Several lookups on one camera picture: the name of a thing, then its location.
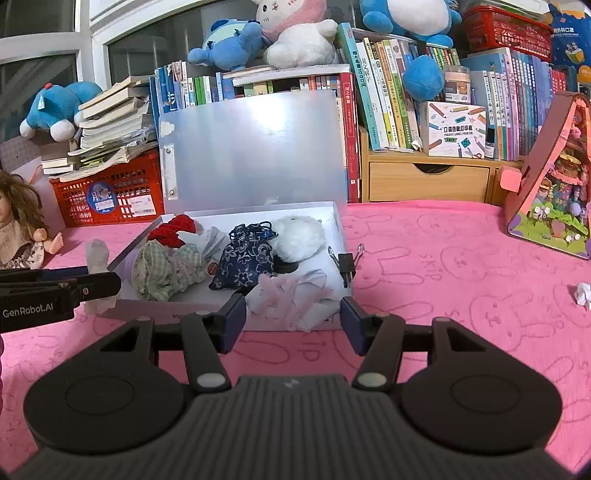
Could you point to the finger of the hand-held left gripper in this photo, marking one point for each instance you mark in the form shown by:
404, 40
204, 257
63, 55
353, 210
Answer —
46, 275
97, 286

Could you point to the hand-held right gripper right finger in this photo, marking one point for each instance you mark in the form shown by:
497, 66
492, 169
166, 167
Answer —
353, 323

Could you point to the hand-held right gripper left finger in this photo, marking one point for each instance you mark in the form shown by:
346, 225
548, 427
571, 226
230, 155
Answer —
233, 323

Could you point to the small white cloth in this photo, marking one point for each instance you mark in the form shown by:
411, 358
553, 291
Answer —
98, 258

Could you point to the green checked cloth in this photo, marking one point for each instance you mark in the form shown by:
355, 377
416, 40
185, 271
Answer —
150, 272

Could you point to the white lace fabric pouch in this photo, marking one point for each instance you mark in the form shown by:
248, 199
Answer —
291, 300

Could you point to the blue floral pouch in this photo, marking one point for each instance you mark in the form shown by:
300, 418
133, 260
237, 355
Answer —
242, 261

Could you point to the pale floral cloth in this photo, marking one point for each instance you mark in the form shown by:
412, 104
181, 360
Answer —
190, 270

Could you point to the black round lid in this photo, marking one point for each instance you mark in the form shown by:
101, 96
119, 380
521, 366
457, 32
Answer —
286, 267

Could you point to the red knitted toy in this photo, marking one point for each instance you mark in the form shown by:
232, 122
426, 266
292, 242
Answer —
173, 230

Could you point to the white fluffy plush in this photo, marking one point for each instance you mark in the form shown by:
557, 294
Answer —
298, 237

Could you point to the grey cardboard box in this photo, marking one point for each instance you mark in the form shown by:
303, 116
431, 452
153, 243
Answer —
254, 152

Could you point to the black binder clip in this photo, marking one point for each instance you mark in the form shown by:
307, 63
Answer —
346, 263

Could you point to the brown haired doll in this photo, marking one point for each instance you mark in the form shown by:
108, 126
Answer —
18, 221

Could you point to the red plastic crate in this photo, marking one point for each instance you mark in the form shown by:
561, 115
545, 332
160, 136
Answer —
134, 180

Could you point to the pink bunny print blanket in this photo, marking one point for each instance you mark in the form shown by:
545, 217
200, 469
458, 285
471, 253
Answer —
461, 286

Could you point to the white grid board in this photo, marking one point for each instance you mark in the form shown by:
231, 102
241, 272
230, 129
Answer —
18, 157

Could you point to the wooden drawer shelf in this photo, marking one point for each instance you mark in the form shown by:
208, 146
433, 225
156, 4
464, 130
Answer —
429, 182

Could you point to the stack of worn books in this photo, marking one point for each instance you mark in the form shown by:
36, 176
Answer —
111, 124

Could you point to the blue white plush toy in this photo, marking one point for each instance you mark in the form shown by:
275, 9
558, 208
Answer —
55, 106

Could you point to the white printed carton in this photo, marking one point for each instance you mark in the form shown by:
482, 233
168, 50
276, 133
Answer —
452, 131

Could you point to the crumpled white paper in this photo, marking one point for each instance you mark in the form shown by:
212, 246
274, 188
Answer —
582, 295

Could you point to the triangular pink dollhouse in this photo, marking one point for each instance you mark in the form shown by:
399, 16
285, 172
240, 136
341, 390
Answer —
554, 194

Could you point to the blue floppy plush toy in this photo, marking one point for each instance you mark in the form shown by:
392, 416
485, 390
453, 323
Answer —
231, 44

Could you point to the row of children's books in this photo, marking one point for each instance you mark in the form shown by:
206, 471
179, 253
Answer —
517, 92

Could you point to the pink white bunny plush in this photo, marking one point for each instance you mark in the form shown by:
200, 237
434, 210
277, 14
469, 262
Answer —
295, 37

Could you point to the large blue white plush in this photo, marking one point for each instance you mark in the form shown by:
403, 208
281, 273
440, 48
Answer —
406, 14

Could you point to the red plastic basket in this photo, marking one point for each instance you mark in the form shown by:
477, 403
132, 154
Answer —
508, 32

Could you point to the blue printed carton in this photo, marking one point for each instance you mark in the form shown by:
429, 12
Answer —
572, 37

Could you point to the white window frame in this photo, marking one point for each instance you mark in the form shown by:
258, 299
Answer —
92, 46

